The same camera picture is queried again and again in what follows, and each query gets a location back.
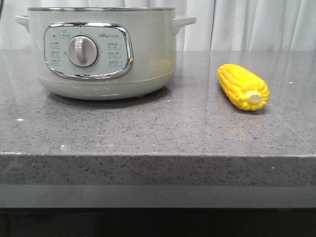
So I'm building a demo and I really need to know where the yellow corn cob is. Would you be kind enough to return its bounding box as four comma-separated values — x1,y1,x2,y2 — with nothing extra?
217,64,270,111

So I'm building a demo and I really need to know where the pale green electric cooking pot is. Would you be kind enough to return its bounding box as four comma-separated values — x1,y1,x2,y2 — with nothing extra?
15,7,197,100

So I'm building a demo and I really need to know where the white pleated curtain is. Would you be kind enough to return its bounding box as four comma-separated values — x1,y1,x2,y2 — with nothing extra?
0,0,316,51

